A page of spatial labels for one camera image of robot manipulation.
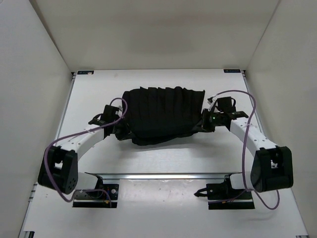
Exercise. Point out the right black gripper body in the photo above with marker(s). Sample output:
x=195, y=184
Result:
x=215, y=120

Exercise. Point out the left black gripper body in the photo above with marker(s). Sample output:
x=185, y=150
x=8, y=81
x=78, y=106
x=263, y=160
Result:
x=121, y=130

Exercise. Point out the black pleated skirt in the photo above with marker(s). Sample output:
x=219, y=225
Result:
x=157, y=115

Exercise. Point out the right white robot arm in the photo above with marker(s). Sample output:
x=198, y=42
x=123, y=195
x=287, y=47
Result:
x=272, y=167

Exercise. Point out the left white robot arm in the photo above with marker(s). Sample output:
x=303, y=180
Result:
x=59, y=168

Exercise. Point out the right blue label sticker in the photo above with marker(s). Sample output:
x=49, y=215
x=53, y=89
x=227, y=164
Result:
x=232, y=71

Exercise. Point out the blue label sticker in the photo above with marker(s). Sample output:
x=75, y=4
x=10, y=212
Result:
x=85, y=72
x=232, y=71

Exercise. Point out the left blue label sticker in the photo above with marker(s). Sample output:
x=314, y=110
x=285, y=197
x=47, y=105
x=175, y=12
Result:
x=85, y=72

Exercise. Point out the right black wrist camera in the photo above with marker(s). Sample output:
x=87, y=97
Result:
x=226, y=104

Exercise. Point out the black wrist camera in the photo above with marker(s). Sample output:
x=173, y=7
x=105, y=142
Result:
x=226, y=104
x=110, y=114

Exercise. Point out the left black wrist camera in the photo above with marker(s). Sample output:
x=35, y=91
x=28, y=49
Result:
x=110, y=114

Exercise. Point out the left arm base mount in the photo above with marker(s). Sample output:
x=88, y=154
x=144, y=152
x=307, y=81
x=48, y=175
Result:
x=99, y=193

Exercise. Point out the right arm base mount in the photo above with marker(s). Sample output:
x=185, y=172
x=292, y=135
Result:
x=222, y=196

